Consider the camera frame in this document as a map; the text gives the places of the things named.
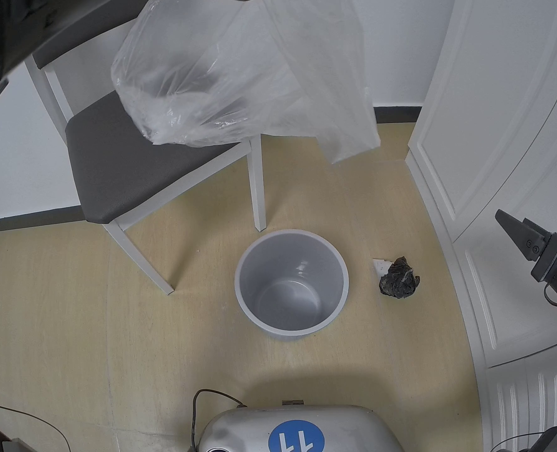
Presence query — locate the black plastic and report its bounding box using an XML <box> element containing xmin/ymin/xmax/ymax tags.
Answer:
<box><xmin>378</xmin><ymin>256</ymin><xmax>420</xmax><ymax>300</ymax></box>

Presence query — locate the clear plastic bag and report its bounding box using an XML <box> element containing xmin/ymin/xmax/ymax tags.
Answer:
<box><xmin>110</xmin><ymin>0</ymin><xmax>381</xmax><ymax>164</ymax></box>

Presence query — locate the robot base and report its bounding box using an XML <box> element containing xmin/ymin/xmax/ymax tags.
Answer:
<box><xmin>198</xmin><ymin>403</ymin><xmax>406</xmax><ymax>452</ymax></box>

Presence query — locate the pale grey trash bin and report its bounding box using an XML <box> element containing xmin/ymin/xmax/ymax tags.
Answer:
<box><xmin>234</xmin><ymin>229</ymin><xmax>350</xmax><ymax>342</ymax></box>

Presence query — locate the white wardrobe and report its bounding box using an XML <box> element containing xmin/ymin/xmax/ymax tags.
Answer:
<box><xmin>405</xmin><ymin>0</ymin><xmax>557</xmax><ymax>452</ymax></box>

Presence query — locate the white chair with grey seat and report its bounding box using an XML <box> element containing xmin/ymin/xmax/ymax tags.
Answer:
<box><xmin>25</xmin><ymin>12</ymin><xmax>266</xmax><ymax>296</ymax></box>

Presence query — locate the thin black cable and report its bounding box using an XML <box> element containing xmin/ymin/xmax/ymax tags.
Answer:
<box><xmin>0</xmin><ymin>398</ymin><xmax>70</xmax><ymax>452</ymax></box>

